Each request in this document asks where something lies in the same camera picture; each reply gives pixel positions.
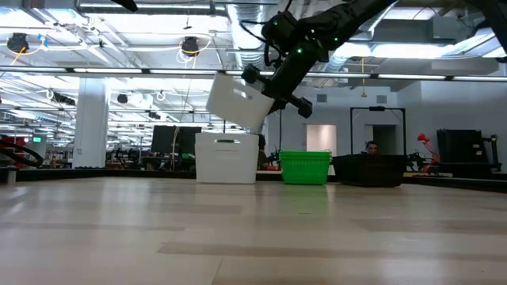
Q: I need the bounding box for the black equipment rack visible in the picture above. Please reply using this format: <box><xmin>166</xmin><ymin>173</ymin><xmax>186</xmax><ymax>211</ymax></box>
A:
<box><xmin>436</xmin><ymin>128</ymin><xmax>502</xmax><ymax>178</ymax></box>

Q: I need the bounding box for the silver round air duct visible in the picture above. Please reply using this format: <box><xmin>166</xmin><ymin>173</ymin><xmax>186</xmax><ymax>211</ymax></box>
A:
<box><xmin>227</xmin><ymin>0</ymin><xmax>271</xmax><ymax>71</ymax></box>

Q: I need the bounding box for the yellow hanging cord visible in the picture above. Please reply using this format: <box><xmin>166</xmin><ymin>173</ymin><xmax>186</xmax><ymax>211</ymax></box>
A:
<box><xmin>359</xmin><ymin>57</ymin><xmax>368</xmax><ymax>99</ymax></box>

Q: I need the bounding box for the long ceiling light bar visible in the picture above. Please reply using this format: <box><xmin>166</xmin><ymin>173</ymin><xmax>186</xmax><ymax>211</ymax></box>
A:
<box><xmin>0</xmin><ymin>66</ymin><xmax>507</xmax><ymax>82</ymax></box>

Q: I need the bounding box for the black computer monitor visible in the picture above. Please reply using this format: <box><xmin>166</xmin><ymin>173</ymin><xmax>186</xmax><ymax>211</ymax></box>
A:
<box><xmin>176</xmin><ymin>126</ymin><xmax>203</xmax><ymax>155</ymax></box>
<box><xmin>151</xmin><ymin>125</ymin><xmax>177</xmax><ymax>155</ymax></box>

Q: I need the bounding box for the black plastic basket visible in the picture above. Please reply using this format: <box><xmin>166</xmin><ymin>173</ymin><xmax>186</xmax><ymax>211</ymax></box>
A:
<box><xmin>331</xmin><ymin>154</ymin><xmax>408</xmax><ymax>188</ymax></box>

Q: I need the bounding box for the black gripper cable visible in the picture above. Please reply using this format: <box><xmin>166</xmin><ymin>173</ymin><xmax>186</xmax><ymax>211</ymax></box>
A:
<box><xmin>238</xmin><ymin>0</ymin><xmax>295</xmax><ymax>67</ymax></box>

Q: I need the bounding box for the black ceiling cable reel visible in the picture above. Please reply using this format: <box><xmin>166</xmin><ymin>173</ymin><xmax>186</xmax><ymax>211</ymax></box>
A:
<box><xmin>181</xmin><ymin>36</ymin><xmax>200</xmax><ymax>58</ymax></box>
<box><xmin>6</xmin><ymin>32</ymin><xmax>30</xmax><ymax>54</ymax></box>

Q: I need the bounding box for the red curved machine part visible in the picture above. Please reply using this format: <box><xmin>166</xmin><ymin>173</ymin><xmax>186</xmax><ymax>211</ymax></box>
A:
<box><xmin>0</xmin><ymin>136</ymin><xmax>45</xmax><ymax>168</ymax></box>

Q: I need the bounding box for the red desk lamp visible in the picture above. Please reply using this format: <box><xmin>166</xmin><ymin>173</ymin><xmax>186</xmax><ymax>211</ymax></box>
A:
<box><xmin>415</xmin><ymin>133</ymin><xmax>441</xmax><ymax>173</ymax></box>

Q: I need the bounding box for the white plastic handled basket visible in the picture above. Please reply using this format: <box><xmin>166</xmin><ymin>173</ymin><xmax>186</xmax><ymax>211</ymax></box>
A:
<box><xmin>194</xmin><ymin>132</ymin><xmax>260</xmax><ymax>184</ymax></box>
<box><xmin>205</xmin><ymin>72</ymin><xmax>276</xmax><ymax>131</ymax></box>

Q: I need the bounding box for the black table edge rail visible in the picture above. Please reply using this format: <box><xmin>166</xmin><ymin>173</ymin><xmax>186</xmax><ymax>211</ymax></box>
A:
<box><xmin>0</xmin><ymin>168</ymin><xmax>507</xmax><ymax>194</ymax></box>

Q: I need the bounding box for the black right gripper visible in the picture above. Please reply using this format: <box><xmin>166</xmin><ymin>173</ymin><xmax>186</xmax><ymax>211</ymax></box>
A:
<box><xmin>242</xmin><ymin>41</ymin><xmax>330</xmax><ymax>120</ymax></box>

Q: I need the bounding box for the white building column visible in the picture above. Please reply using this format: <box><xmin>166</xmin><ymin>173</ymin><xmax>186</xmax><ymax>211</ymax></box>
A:
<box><xmin>71</xmin><ymin>77</ymin><xmax>112</xmax><ymax>169</ymax></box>

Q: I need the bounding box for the black metal stand frame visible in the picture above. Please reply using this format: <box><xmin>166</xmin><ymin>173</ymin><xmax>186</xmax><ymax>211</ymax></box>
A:
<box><xmin>349</xmin><ymin>105</ymin><xmax>407</xmax><ymax>156</ymax></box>

